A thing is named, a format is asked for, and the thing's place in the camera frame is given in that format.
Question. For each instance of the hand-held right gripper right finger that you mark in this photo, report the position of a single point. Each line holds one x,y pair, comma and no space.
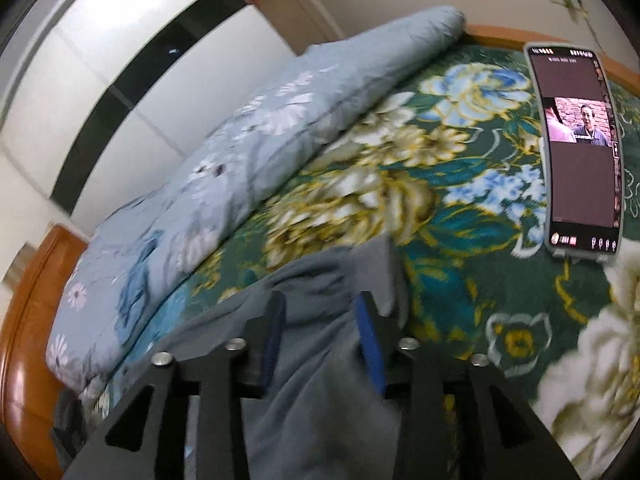
367,342

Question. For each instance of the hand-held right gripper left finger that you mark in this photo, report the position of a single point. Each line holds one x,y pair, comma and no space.
272,332

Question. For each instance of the smartphone with lit screen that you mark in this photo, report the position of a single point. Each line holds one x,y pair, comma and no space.
580,185

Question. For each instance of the white wardrobe with black stripe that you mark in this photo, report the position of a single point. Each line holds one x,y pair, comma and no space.
125,60

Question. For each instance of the green floral wall sticker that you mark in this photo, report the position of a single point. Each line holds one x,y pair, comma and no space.
570,5

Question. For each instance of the green floral blanket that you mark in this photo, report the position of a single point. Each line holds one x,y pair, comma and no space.
450,230

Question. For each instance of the wooden bed rail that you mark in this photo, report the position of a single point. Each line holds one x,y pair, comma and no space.
505,36

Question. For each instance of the dark cloth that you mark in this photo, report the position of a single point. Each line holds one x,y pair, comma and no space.
70,425

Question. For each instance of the blue-grey floral quilt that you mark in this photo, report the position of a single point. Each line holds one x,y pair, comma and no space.
240,160

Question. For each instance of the grey fleece garment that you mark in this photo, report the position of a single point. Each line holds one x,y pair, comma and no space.
310,410

